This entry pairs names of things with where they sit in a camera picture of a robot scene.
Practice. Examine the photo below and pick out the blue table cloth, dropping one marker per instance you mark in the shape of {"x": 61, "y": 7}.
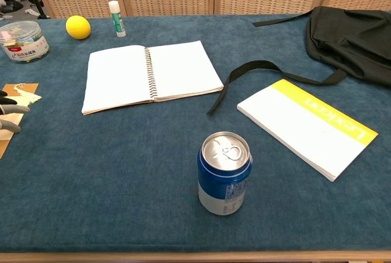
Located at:
{"x": 91, "y": 168}

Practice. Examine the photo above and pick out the open white spiral notebook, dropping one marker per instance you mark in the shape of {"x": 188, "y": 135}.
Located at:
{"x": 180, "y": 67}

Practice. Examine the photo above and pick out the black backpack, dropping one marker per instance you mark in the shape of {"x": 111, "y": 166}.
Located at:
{"x": 351, "y": 37}

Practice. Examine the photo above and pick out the green white glue stick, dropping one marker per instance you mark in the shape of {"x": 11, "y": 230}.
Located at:
{"x": 118, "y": 22}

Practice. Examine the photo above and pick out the brown card with bookmark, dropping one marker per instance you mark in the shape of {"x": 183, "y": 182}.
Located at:
{"x": 29, "y": 89}

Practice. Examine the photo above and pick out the yellow foam ball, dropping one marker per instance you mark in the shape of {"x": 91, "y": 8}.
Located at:
{"x": 78, "y": 27}

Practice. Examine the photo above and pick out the white yellow notepad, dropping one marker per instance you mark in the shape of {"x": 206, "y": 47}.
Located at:
{"x": 299, "y": 125}

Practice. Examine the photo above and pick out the blue white drink can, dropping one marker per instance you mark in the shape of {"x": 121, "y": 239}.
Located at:
{"x": 223, "y": 177}

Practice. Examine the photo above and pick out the clear tub of binder clips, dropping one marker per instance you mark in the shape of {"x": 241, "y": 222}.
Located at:
{"x": 23, "y": 41}

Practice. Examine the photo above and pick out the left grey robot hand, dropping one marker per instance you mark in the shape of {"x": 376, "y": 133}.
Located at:
{"x": 12, "y": 109}

